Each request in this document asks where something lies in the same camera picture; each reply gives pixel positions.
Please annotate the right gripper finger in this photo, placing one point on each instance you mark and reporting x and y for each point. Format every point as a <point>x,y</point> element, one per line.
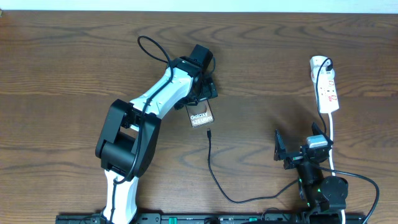
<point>280,149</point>
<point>317,131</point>

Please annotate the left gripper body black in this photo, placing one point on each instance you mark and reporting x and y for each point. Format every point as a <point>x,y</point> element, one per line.
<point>207,92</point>

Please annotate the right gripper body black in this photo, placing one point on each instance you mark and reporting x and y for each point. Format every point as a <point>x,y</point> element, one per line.
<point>293,160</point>

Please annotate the Galaxy smartphone with bronze screen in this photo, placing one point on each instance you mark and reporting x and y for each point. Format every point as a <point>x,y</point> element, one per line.
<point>200,114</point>

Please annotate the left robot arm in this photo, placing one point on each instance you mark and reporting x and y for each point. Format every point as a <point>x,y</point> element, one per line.
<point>128,139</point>

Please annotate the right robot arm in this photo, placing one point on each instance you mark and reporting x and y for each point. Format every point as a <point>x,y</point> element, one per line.
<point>325,196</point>

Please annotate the black USB charger plug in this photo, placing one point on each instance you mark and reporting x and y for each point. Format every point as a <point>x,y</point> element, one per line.
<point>329,67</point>

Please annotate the white power strip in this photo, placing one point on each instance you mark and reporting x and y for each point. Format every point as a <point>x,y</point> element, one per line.
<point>324,84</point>

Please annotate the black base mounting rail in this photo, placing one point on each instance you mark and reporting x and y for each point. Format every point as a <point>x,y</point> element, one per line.
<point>156,218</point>

